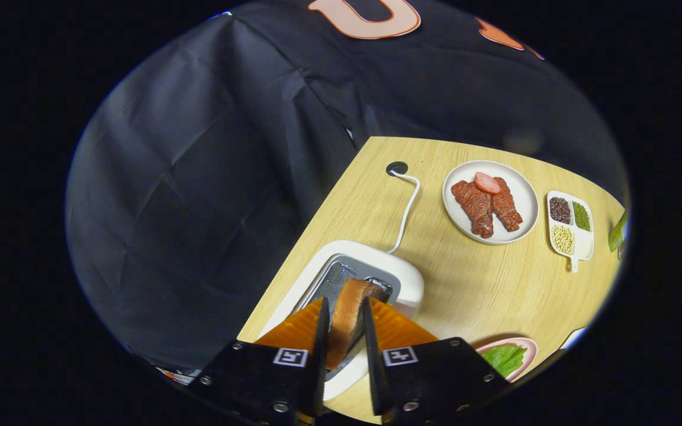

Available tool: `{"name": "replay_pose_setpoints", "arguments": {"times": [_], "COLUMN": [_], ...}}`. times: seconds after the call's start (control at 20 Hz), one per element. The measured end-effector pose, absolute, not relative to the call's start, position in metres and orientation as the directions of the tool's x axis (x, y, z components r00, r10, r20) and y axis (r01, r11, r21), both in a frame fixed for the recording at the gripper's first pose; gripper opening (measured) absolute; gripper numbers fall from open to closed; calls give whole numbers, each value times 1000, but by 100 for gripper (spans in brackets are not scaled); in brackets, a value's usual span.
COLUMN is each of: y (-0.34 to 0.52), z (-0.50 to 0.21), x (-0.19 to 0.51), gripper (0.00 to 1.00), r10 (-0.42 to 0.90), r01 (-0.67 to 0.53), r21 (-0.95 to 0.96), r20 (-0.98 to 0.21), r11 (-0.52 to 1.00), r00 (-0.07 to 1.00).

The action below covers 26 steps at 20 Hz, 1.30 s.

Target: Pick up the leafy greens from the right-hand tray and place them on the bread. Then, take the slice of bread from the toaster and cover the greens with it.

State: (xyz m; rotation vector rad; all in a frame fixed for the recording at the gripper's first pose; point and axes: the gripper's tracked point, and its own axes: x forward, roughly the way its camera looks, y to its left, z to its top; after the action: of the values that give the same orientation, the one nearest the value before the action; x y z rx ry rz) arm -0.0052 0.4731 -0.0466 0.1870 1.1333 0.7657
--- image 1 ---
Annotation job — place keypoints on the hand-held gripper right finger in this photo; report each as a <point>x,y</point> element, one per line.
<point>372,355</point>

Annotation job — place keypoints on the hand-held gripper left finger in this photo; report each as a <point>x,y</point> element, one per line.
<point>321,355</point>

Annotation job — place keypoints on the toasted bread slice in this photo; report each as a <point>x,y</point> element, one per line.
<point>347,319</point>

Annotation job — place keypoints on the green lettuce leaf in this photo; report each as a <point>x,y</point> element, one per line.
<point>504,360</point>

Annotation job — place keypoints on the white toaster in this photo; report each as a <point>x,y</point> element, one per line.
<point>403,278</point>

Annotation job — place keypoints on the pink plate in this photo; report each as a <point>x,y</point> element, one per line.
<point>529,349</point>

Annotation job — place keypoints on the brown meat slice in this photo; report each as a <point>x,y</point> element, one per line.
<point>476,207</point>
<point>507,207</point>

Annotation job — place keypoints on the white square plate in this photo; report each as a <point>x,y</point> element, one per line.
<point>575,337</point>

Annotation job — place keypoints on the pink sausage slice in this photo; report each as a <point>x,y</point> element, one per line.
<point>487,183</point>

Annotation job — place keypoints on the round white plate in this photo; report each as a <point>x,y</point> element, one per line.
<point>521,198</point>

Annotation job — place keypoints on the pile of yellow soybeans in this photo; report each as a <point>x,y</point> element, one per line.
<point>562,239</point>

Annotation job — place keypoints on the pile of dark red beans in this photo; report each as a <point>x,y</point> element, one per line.
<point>560,210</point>

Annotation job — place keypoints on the white divided dish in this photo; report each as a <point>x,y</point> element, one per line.
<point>582,242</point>

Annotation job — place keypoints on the pile of green beans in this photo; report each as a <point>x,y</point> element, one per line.
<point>581,216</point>

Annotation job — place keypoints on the silver and green bottle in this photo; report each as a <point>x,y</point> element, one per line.
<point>618,234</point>

